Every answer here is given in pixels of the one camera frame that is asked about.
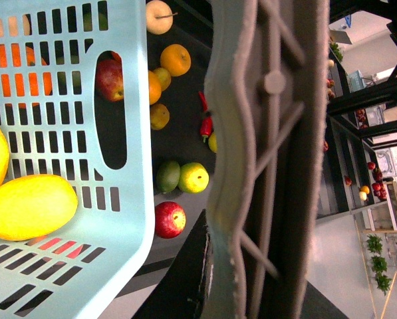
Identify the grey basket handle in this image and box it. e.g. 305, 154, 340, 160
201, 1, 329, 318

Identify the light blue plastic basket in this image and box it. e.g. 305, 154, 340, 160
0, 1, 154, 318

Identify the red apple on shelf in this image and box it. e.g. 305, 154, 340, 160
95, 59, 124, 102

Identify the green yellow apple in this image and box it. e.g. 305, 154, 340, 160
178, 162, 209, 194

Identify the green mango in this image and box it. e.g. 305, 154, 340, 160
156, 160, 180, 193

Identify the red chili pepper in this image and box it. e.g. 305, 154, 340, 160
198, 92, 213, 142

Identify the red yellow apple front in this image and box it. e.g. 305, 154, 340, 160
155, 201, 186, 239

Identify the white pear far right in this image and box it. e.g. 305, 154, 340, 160
146, 0, 178, 35

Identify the small orange back right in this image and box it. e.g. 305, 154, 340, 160
0, 43, 53, 108

